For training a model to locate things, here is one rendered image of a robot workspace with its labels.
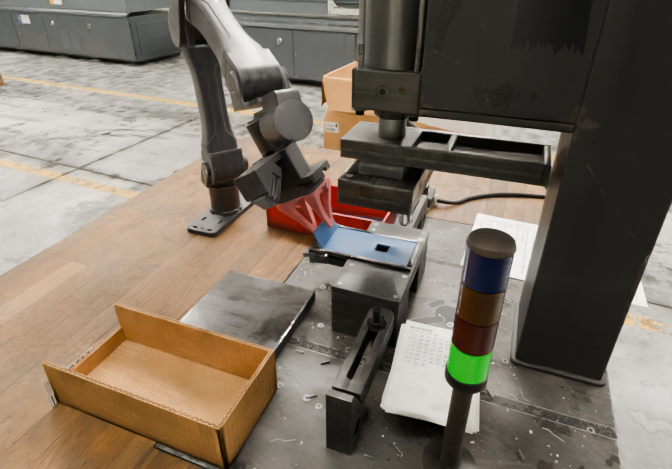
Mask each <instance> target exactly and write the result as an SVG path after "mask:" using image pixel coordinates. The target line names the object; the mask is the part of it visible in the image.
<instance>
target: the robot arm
mask: <svg viewBox="0 0 672 469"><path fill-rule="evenodd" d="M229 7H230V0H170V5H169V11H168V24H169V30H170V34H171V38H172V41H173V43H174V45H175V46H176V47H180V50H181V49H182V53H183V58H184V59H185V61H186V64H187V66H188V69H189V71H190V74H191V78H192V81H193V86H194V91H195V96H196V101H197V106H198V111H199V116H200V122H201V148H202V150H200V151H201V156H202V161H203V162H202V163H201V175H200V179H201V182H202V183H203V184H204V185H205V186H206V187H207V188H209V195H210V201H211V205H210V209H209V210H207V211H206V212H205V213H203V214H202V215H201V216H199V217H198V218H197V219H195V220H194V221H193V222H191V223H190V224H189V225H187V232H189V233H193V234H197V235H201V236H206V237H210V238H214V237H217V236H218V235H219V234H220V233H221V232H223V231H224V230H225V229H226V228H227V227H228V226H229V225H231V224H232V223H233V222H234V221H235V220H236V219H238V218H239V217H240V216H241V215H242V214H243V213H245V212H246V211H247V210H248V209H249V208H250V207H252V206H253V205H254V204H255V205H257V206H258V207H260V208H262V209H263V210H266V209H268V208H271V207H274V206H276V203H278V205H277V206H276V207H277V209H278V210H279V211H280V212H282V213H284V214H286V215H287V216H289V217H291V218H292V219H294V220H296V221H298V222H299V223H301V224H302V225H303V226H304V227H306V228H307V229H308V230H310V231H311V232H312V233H313V232H314V230H315V229H316V228H317V224H316V221H315V218H314V215H313V212H312V210H311V208H312V209H313V210H314V211H315V213H316V214H317V215H318V216H319V217H320V219H321V220H322V221H323V222H324V223H325V224H326V225H327V226H328V227H329V228H331V227H332V226H333V225H334V220H333V214H332V208H331V179H330V177H329V176H326V177H325V174H324V172H323V170H324V171H327V170H328V169H329V168H330V167H331V166H330V164H329V162H328V160H327V159H325V160H323V161H320V162H318V163H316V164H313V165H311V166H309V164H308V163H307V161H306V159H305V157H304V155H303V153H302V152H301V150H300V148H299V146H298V144H297V141H300V140H303V139H305V138H306V137H307V136H308V135H309V134H310V132H311V130H312V127H313V116H312V113H311V111H310V109H309V108H308V106H307V105H306V104H305V103H303V102H302V100H301V95H300V91H299V89H298V87H295V88H291V86H290V81H289V77H288V73H287V70H286V69H285V67H283V66H280V65H279V63H278V62H277V60H276V59H275V58H274V56H273V55H272V53H271V52H270V51H269V49H263V48H262V47H261V46H260V45H259V44H258V43H257V42H255V41H254V40H253V39H252V38H250V36H249V35H248V34H247V33H246V32H245V31H244V30H243V28H242V27H241V25H240V24H239V23H238V21H237V20H236V18H235V17H234V16H233V14H232V13H231V11H230V9H229ZM204 44H206V47H197V48H195V45H204ZM222 75H223V77H224V79H225V86H226V88H227V89H228V91H229V92H230V96H231V101H232V105H233V109H234V112H237V111H243V110H249V109H255V108H261V107H262V110H260V111H257V112H255V113H253V115H254V117H253V119H252V120H251V121H249V122H247V125H246V126H245V127H246V129H247V130H248V132H249V134H250V136H251V137H252V139H253V141H254V143H255V144H256V146H257V148H258V150H259V151H260V153H261V155H262V157H261V158H260V159H258V160H257V161H256V162H254V163H253V166H252V167H250V168H249V169H248V166H249V164H248V159H247V156H246V155H245V154H243V152H242V148H241V147H238V144H237V139H236V138H235V135H234V133H233V130H232V127H231V124H230V120H229V116H228V110H227V104H226V99H225V93H224V87H223V81H222ZM244 102H245V103H244ZM306 186H308V187H307V188H305V187H306ZM320 193H321V195H322V199H323V202H324V206H325V210H326V213H325V211H324V209H323V206H322V203H321V201H320V195H319V194H320ZM297 202H298V204H299V205H300V207H301V208H302V210H303V211H304V213H305V214H306V216H307V218H308V221H307V220H306V219H305V218H304V217H303V216H302V215H301V214H300V213H299V212H298V211H297V210H296V209H295V208H294V205H295V204H296V203H297Z"/></svg>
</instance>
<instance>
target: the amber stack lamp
mask: <svg viewBox="0 0 672 469"><path fill-rule="evenodd" d="M506 289H507V288H506ZM506 289H505V290H504V291H502V292H499V293H494V294H488V293H481V292H478V291H475V290H473V289H471V288H469V287H468V286H467V285H465V284H464V282H463V281H462V278H461V281H460V286H459V292H458V300H457V306H456V311H457V314H458V315H459V316H460V317H461V318H462V319H463V320H464V321H466V322H468V323H470V324H472V325H476V326H491V325H494V324H496V323H497V322H498V321H499V320H500V318H501V313H502V309H503V304H504V299H505V294H506Z"/></svg>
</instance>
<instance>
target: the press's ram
mask: <svg viewBox="0 0 672 469"><path fill-rule="evenodd" d="M374 114H375V115H376V116H378V117H379V123H371V122H362V121H359V122H358V124H356V125H355V126H354V127H353V128H352V129H351V130H350V131H349V132H348V133H347V134H345V135H344V136H343V137H341V138H340V157H344V158H351V159H356V160H355V161H354V162H353V163H352V164H351V165H350V166H349V167H348V168H347V169H346V170H345V172H344V173H343V174H342V175H341V176H340V177H339V178H338V203H341V204H346V205H352V206H357V207H363V208H368V209H374V210H380V211H385V212H391V213H396V214H397V221H398V223H400V224H408V223H410V221H411V217H412V213H413V211H414V209H415V207H416V205H417V203H418V201H419V199H420V197H421V195H422V193H423V191H424V189H425V188H426V187H428V185H429V180H430V177H431V175H432V173H433V171H440V172H446V173H453V174H460V175H467V176H474V177H481V178H488V179H494V180H501V181H508V182H515V183H522V184H529V185H535V186H542V187H547V184H548V180H549V176H550V172H551V168H552V165H551V144H548V143H540V142H531V141H523V140H514V139H506V138H497V137H489V136H481V135H472V134H464V133H455V132H447V131H438V130H430V129H422V128H413V127H406V125H407V118H409V116H406V115H405V114H399V113H390V112H380V111H374Z"/></svg>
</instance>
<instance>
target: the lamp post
mask: <svg viewBox="0 0 672 469"><path fill-rule="evenodd" d="M466 245H467V246H468V248H469V249H470V250H471V251H473V252H474V253H476V254H478V255H481V256H484V257H488V258H494V259H502V258H508V257H511V256H513V255H514V254H515V253H516V251H517V246H516V241H515V239H514V238H513V237H512V236H511V235H510V234H508V233H506V232H504V231H502V230H499V229H494V228H478V229H475V230H473V231H472V232H470V234H469V235H468V237H467V239H466ZM444 376H445V379H446V381H447V383H448V384H449V385H450V386H451V387H452V394H451V399H450V405H449V411H448V416H447V422H446V428H445V433H444V439H437V440H434V441H432V442H430V443H429V444H428V445H427V446H426V447H425V448H424V450H423V453H422V457H421V464H422V468H423V469H477V467H476V462H475V460H474V457H473V456H472V454H471V453H470V451H469V450H468V449H467V448H466V447H465V446H463V440H464V435H465V431H466V426H467V421H468V416H469V412H470V407H471V402H472V397H473V394H477V393H479V392H481V391H482V390H484V388H485V387H486V385H487V380H488V376H489V372H488V375H487V378H486V379H485V380H484V381H483V382H481V383H478V384H466V383H462V382H460V381H458V380H456V379H455V378H454V377H452V376H451V374H450V373H449V371H448V369H447V362H446V366H445V372H444Z"/></svg>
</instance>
